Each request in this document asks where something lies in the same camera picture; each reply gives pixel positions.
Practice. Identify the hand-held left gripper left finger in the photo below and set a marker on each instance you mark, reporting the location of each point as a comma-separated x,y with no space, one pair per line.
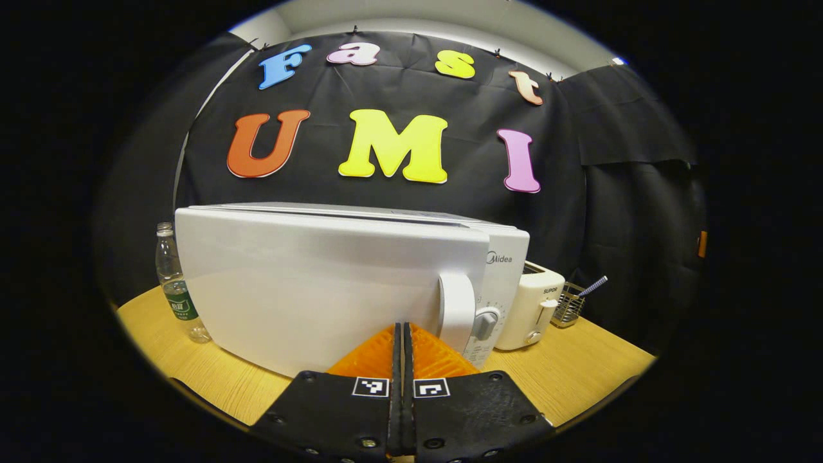
334,411

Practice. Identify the white microwave oven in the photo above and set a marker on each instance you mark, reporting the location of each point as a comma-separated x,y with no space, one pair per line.
308,289

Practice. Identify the cream toaster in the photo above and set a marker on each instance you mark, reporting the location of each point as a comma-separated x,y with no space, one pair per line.
524,308

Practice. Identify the clear plastic water bottle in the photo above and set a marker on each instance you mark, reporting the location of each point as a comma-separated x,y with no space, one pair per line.
175,283

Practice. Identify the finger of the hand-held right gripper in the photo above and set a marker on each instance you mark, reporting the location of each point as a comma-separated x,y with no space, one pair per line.
702,244

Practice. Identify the black backdrop cloth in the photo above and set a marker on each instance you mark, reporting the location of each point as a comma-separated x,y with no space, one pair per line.
321,96

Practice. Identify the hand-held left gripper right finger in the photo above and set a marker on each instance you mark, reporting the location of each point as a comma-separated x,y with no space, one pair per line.
476,411

